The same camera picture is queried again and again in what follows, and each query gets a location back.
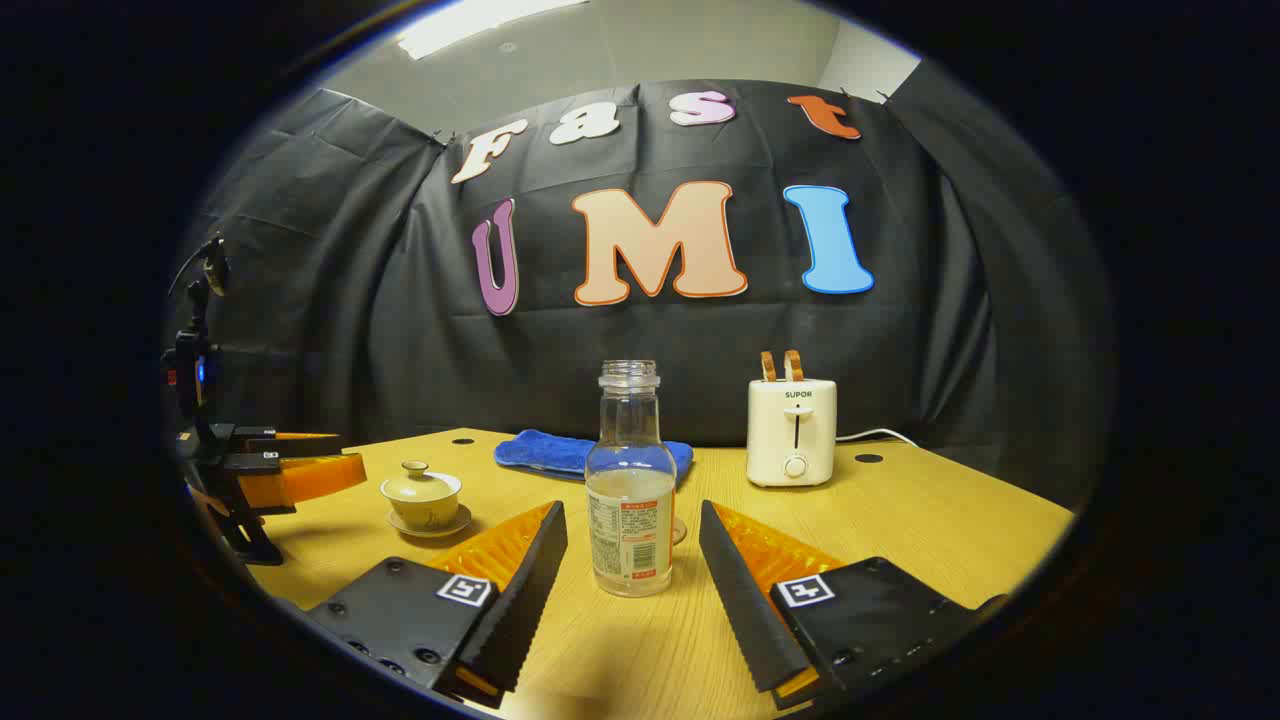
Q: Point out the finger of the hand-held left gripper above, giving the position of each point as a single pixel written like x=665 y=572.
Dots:
x=310 y=478
x=300 y=442

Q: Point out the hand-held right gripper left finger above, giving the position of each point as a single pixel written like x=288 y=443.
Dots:
x=530 y=600

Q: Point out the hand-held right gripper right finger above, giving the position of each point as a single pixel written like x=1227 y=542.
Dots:
x=740 y=600

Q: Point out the round coaster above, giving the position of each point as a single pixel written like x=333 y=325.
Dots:
x=681 y=530

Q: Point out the clear water bottle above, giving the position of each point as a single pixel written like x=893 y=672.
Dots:
x=630 y=480

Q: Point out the yellow saucer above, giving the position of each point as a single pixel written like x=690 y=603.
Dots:
x=455 y=525

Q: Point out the black backdrop cloth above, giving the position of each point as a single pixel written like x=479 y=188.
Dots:
x=400 y=350

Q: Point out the blue towel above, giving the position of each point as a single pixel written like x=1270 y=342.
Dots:
x=550 y=452

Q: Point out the white toaster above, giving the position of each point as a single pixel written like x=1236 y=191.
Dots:
x=775 y=440

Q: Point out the bread slice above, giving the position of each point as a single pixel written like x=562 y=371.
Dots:
x=793 y=365
x=768 y=367

